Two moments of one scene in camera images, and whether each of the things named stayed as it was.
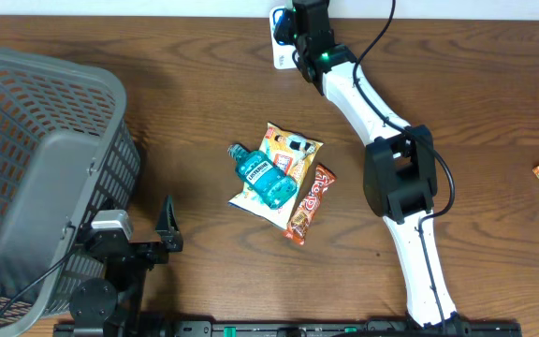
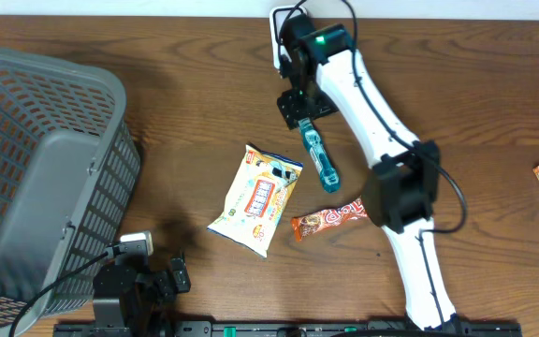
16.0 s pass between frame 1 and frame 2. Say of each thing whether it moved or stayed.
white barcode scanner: stayed
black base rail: stayed
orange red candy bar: moved
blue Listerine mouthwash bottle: moved
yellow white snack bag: moved
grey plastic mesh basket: stayed
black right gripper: moved
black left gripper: moved
